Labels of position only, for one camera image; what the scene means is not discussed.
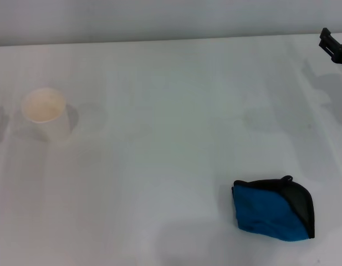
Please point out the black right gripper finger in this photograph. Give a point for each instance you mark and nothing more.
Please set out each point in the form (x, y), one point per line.
(335, 48)

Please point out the blue rag with black trim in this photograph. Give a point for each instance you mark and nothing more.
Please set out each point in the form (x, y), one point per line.
(259, 213)

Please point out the white paper cup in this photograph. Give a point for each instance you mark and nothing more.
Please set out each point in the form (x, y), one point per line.
(46, 110)

